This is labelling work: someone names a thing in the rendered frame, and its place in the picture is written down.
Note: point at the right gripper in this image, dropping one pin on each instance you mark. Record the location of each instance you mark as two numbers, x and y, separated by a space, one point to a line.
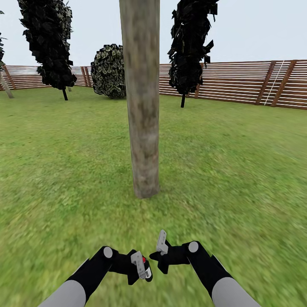
167 259

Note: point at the pesticide atomizer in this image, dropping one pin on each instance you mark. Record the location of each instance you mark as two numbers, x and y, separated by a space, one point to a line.
149 275

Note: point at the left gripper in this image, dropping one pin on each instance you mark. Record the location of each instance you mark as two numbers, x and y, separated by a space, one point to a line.
130 269

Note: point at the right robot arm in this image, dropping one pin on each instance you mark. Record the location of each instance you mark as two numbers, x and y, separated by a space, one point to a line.
223 289

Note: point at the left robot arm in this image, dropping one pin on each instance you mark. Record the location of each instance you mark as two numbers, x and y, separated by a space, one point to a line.
76 291

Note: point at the bush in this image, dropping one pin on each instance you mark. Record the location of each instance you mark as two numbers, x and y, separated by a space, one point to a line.
108 72

